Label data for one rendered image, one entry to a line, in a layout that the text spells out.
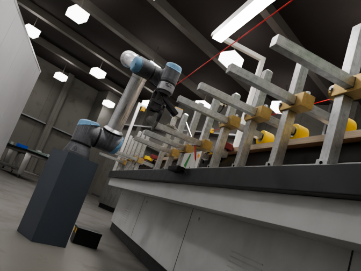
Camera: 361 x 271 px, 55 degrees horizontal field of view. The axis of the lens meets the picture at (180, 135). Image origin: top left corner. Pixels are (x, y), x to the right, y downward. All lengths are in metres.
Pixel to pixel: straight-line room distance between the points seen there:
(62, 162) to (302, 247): 1.63
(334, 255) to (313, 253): 0.09
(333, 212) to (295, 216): 0.14
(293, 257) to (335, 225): 0.43
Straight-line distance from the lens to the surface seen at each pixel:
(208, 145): 1.85
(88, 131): 2.52
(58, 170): 2.42
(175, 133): 1.83
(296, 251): 1.36
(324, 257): 1.26
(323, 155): 1.05
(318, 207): 1.02
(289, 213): 1.10
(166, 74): 1.85
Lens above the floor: 0.45
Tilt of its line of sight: 12 degrees up
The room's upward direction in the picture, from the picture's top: 19 degrees clockwise
